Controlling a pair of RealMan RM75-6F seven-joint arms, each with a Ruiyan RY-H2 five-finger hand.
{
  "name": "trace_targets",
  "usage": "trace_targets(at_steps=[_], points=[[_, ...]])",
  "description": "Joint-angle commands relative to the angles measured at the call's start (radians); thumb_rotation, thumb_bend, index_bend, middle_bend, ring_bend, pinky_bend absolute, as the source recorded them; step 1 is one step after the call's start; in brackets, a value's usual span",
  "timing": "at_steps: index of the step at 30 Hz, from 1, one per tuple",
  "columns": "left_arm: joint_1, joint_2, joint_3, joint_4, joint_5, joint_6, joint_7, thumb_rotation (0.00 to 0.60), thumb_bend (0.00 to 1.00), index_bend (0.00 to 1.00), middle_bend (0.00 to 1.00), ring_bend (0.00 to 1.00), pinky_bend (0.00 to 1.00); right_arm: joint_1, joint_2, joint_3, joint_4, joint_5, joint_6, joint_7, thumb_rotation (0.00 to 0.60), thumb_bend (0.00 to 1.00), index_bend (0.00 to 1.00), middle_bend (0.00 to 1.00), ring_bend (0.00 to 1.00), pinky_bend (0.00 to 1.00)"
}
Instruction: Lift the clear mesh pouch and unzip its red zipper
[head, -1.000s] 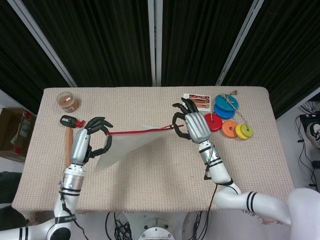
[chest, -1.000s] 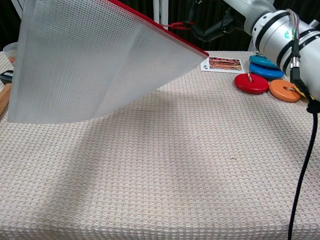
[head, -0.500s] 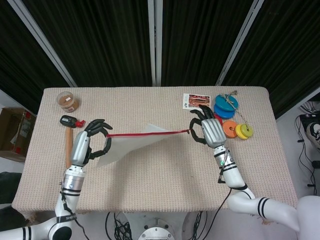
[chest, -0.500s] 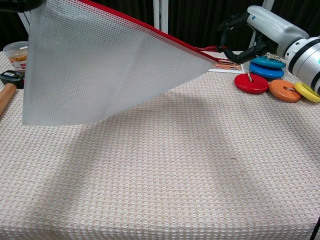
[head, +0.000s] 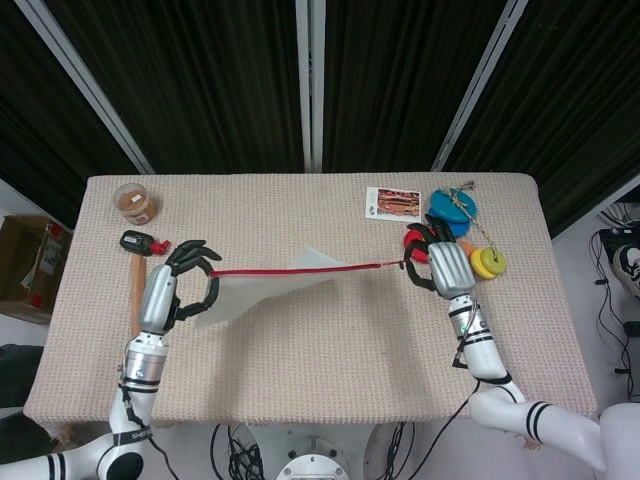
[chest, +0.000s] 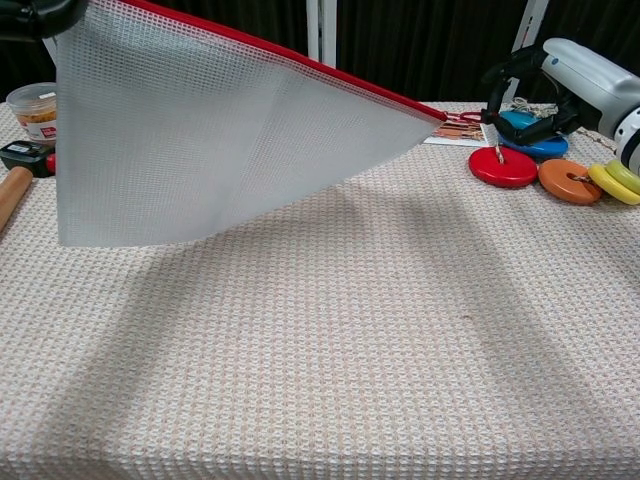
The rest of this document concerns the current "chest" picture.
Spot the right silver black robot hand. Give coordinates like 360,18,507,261
480,37,640,147

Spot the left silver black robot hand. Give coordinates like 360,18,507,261
0,0,89,41

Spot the clear mesh zipper pouch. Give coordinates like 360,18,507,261
54,0,449,249

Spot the teal wooden disc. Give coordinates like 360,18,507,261
499,109,556,132

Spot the blue wooden disc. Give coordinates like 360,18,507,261
498,134,570,160

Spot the clear plastic rubber band jar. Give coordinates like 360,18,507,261
5,82,59,145

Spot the lime green wooden disc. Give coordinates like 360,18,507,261
604,159,640,196

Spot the yellow wooden disc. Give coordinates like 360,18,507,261
587,163,640,206

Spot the orange wooden disc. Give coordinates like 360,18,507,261
537,158,604,206

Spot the red wooden disc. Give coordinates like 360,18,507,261
468,146,539,189

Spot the printed postcard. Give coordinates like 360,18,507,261
423,122,489,148

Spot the beige waffle tablecloth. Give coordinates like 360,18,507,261
0,101,640,480

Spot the twine string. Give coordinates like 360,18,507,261
509,97,616,151

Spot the wooden handle black mallet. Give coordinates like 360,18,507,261
0,141,57,235

